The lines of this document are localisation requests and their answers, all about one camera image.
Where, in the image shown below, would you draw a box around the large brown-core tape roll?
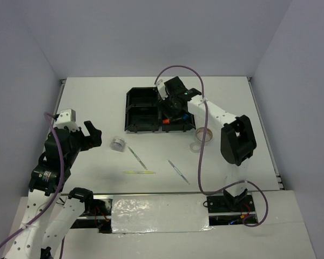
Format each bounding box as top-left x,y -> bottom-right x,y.
194,127 -> 213,144

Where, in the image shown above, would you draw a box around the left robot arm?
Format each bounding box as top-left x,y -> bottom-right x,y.
5,121 -> 102,258

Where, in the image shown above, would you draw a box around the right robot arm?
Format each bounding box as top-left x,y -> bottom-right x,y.
154,77 -> 257,211

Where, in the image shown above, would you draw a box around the silver tape roll in case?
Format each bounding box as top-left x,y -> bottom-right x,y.
110,137 -> 126,152

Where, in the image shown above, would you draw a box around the black four-compartment organizer tray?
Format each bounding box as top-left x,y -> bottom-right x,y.
124,87 -> 196,133

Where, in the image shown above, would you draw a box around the small clear tape roll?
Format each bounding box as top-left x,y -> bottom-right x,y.
190,142 -> 201,153

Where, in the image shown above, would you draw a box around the clear pen grey stripes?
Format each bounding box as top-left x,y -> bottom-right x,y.
127,146 -> 148,171

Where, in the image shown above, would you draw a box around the yellow-green clear pen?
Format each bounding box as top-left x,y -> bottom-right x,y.
123,171 -> 156,175

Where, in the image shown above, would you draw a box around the clear pen blue ink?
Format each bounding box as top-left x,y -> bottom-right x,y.
167,159 -> 190,185

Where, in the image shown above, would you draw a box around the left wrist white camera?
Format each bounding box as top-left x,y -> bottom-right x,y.
55,108 -> 78,131

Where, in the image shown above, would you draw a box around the wrist white camera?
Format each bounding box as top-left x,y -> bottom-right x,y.
55,108 -> 78,131
155,79 -> 168,100

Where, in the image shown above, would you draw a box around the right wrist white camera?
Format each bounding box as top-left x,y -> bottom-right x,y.
155,79 -> 168,100

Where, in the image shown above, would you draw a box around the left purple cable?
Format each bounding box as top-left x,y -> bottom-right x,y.
0,112 -> 68,259

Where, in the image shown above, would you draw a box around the purple cable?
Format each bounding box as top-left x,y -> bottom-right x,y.
155,64 -> 269,227
0,112 -> 68,259

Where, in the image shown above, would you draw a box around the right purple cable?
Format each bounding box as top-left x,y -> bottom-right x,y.
155,64 -> 269,227

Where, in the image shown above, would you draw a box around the aluminium rail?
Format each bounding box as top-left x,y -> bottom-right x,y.
79,193 -> 229,221

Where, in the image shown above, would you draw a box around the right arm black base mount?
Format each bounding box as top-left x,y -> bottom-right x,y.
204,195 -> 255,214

